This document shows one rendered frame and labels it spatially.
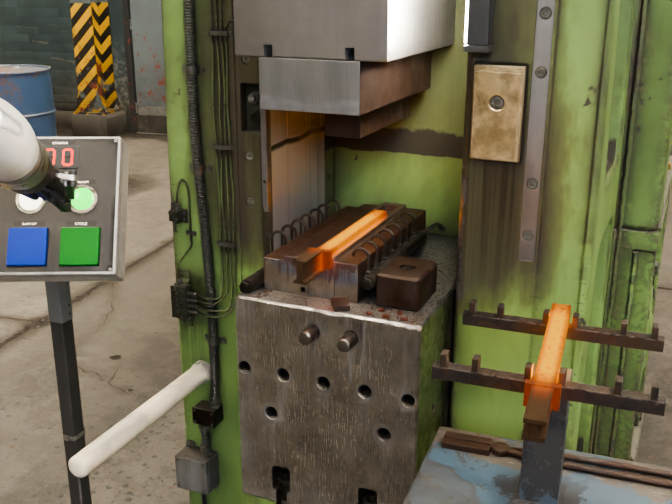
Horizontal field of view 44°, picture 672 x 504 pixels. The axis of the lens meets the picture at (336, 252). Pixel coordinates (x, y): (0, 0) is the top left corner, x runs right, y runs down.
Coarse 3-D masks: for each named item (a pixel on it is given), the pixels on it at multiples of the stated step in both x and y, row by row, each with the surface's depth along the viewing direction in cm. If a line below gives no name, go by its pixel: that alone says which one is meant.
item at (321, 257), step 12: (372, 216) 181; (384, 216) 185; (348, 228) 173; (360, 228) 173; (336, 240) 165; (348, 240) 166; (312, 252) 154; (324, 252) 156; (300, 264) 150; (312, 264) 154; (324, 264) 157; (300, 276) 150; (312, 276) 153
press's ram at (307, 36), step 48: (240, 0) 150; (288, 0) 146; (336, 0) 142; (384, 0) 139; (432, 0) 160; (240, 48) 152; (288, 48) 149; (336, 48) 145; (384, 48) 142; (432, 48) 164
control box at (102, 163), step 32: (64, 160) 164; (96, 160) 165; (128, 160) 172; (0, 192) 163; (96, 192) 163; (0, 224) 162; (32, 224) 162; (64, 224) 162; (96, 224) 162; (0, 256) 160
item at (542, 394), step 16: (560, 304) 137; (560, 320) 131; (544, 336) 125; (560, 336) 125; (544, 352) 120; (560, 352) 120; (544, 368) 115; (528, 384) 109; (544, 384) 109; (560, 384) 109; (528, 400) 105; (544, 400) 105; (528, 416) 101; (544, 416) 102; (528, 432) 102; (544, 432) 102
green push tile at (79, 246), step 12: (72, 228) 161; (84, 228) 161; (96, 228) 161; (60, 240) 160; (72, 240) 160; (84, 240) 161; (96, 240) 161; (60, 252) 160; (72, 252) 160; (84, 252) 160; (96, 252) 160; (60, 264) 160; (72, 264) 160; (84, 264) 160; (96, 264) 160
